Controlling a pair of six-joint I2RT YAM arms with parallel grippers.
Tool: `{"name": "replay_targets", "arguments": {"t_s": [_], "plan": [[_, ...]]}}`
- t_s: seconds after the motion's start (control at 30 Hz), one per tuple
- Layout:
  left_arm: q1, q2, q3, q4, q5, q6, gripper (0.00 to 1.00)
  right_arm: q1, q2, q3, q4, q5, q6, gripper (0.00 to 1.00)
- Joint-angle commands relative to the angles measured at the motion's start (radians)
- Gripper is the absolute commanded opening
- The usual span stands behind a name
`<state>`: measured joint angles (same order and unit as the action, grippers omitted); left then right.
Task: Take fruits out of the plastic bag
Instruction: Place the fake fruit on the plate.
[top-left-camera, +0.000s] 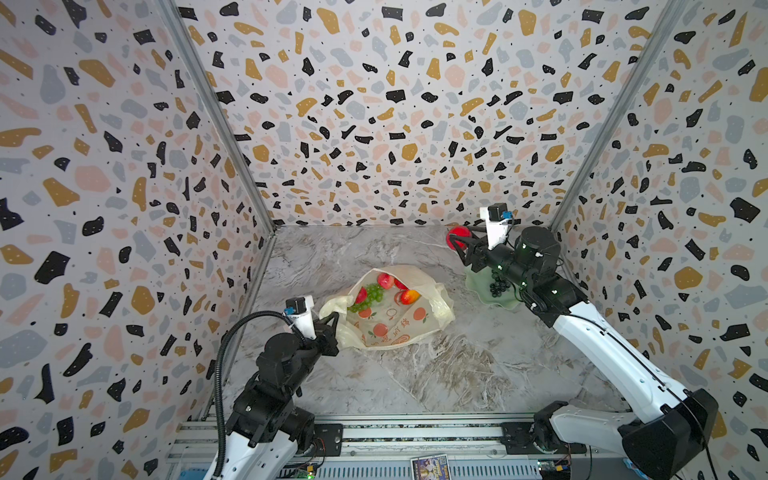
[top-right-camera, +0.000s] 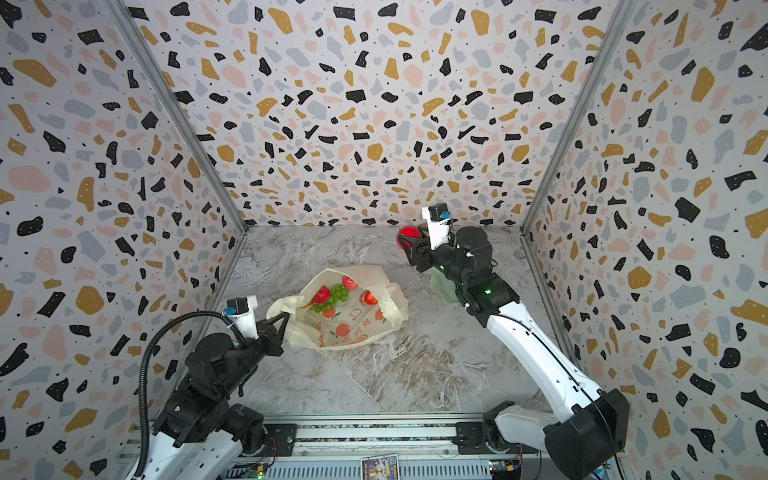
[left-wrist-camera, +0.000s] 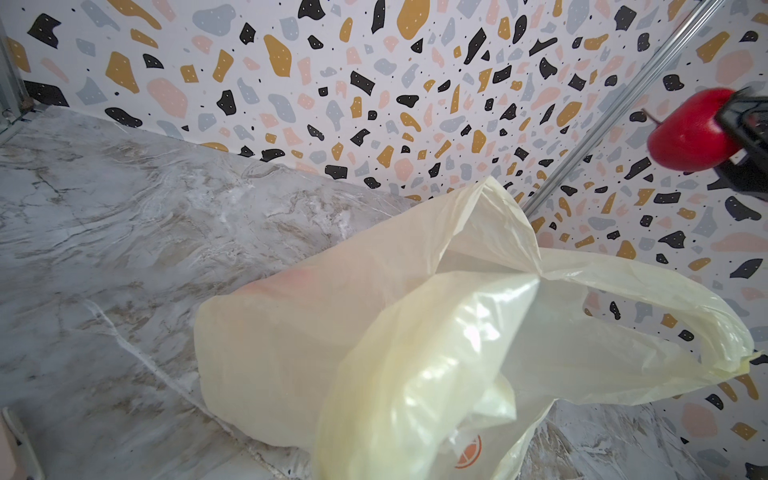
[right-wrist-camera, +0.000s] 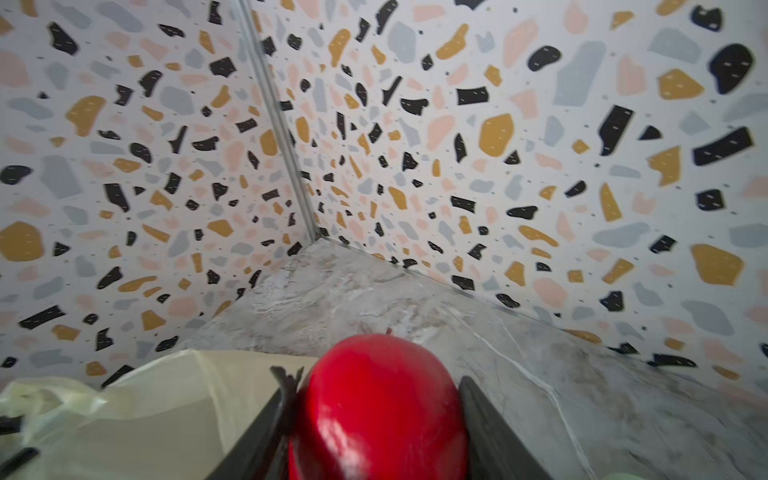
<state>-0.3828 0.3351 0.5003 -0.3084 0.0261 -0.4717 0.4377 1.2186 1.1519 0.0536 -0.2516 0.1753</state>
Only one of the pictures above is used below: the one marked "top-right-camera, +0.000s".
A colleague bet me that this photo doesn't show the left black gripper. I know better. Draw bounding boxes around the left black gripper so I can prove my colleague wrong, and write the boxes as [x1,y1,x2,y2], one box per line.
[215,310,290,400]

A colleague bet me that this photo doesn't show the red apple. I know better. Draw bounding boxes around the red apple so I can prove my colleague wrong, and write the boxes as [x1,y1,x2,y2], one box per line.
[313,286,331,304]
[397,226,422,249]

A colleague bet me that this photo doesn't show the cream plastic bag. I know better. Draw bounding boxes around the cream plastic bag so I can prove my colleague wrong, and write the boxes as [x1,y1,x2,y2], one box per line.
[267,265,409,350]

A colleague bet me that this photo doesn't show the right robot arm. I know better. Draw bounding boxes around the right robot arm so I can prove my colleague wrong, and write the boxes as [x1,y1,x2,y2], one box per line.
[397,222,630,479]

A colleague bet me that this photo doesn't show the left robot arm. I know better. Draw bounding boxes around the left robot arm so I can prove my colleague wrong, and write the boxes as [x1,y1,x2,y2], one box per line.
[128,311,290,479]

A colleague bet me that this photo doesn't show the green scalloped bowl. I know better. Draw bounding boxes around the green scalloped bowl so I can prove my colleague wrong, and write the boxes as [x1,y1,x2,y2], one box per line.
[427,267,469,309]

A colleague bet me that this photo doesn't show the red strawberry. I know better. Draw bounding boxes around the red strawberry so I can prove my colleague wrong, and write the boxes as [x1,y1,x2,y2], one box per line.
[360,291,378,305]

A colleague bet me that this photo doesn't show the pink peach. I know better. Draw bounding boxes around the pink peach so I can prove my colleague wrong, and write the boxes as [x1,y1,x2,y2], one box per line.
[342,276,358,290]

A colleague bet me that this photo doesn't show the green grapes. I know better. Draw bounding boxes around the green grapes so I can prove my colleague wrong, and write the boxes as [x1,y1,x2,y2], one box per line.
[310,283,349,313]

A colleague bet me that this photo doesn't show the colourful card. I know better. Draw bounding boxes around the colourful card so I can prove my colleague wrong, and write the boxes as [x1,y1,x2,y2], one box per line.
[361,454,400,480]

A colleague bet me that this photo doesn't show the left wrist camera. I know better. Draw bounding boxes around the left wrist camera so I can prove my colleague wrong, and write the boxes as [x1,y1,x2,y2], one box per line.
[223,295,258,339]

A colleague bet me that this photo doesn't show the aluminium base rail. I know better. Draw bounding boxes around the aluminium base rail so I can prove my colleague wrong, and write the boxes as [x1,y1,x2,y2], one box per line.
[116,412,628,480]

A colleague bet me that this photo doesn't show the black corrugated cable conduit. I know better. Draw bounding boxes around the black corrugated cable conduit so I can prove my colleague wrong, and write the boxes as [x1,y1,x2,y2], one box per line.
[130,309,241,480]

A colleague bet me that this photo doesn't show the right corner aluminium post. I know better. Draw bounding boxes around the right corner aluminium post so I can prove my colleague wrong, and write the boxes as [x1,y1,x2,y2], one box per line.
[520,0,638,235]

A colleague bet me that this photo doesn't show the corner aluminium post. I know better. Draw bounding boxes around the corner aluminium post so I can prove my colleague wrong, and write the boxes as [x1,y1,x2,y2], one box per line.
[520,0,638,235]
[104,0,248,234]

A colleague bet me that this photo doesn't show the left corner aluminium post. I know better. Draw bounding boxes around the left corner aluminium post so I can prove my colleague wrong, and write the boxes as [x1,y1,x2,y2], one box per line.
[104,0,248,234]

